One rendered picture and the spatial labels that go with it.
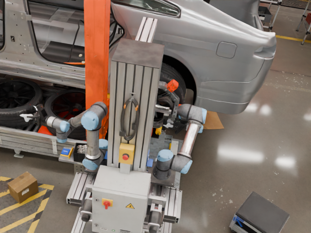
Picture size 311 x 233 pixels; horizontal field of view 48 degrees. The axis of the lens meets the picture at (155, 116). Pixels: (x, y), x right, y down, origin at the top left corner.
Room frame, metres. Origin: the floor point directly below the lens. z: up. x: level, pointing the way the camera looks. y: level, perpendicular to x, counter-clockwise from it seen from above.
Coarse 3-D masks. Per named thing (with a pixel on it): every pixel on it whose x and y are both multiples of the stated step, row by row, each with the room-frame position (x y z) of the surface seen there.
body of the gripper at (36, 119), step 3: (36, 114) 1.87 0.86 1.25; (39, 114) 1.88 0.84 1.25; (39, 117) 1.85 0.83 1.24; (48, 117) 1.85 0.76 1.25; (36, 120) 1.86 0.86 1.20; (39, 120) 1.85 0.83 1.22; (42, 120) 1.86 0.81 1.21; (45, 120) 1.83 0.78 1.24; (33, 123) 1.85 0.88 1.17; (42, 123) 1.85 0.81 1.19; (45, 123) 1.83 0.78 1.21; (45, 126) 1.84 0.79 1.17; (48, 126) 1.85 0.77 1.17
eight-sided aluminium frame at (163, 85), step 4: (160, 84) 2.67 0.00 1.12; (164, 84) 2.68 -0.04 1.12; (164, 88) 2.66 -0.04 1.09; (168, 92) 2.66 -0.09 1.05; (172, 92) 2.70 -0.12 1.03; (172, 96) 2.67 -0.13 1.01; (176, 96) 2.70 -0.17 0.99; (176, 100) 2.65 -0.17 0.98; (176, 104) 2.65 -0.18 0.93; (176, 108) 2.65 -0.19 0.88; (176, 112) 2.65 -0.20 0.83; (172, 116) 2.66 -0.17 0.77; (160, 120) 2.72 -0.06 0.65; (172, 120) 2.65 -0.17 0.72; (156, 124) 2.67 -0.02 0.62; (160, 124) 2.66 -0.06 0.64
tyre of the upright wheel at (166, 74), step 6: (162, 66) 2.90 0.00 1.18; (168, 66) 2.95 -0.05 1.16; (162, 72) 2.80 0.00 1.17; (168, 72) 2.84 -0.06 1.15; (174, 72) 2.90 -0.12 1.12; (162, 78) 2.74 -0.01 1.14; (168, 78) 2.75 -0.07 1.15; (174, 78) 2.80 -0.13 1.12; (180, 78) 2.90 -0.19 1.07; (180, 84) 2.81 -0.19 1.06; (174, 90) 2.74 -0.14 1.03; (180, 90) 2.74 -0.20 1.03; (180, 96) 2.74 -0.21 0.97; (180, 102) 2.74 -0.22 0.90; (156, 120) 2.75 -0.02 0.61
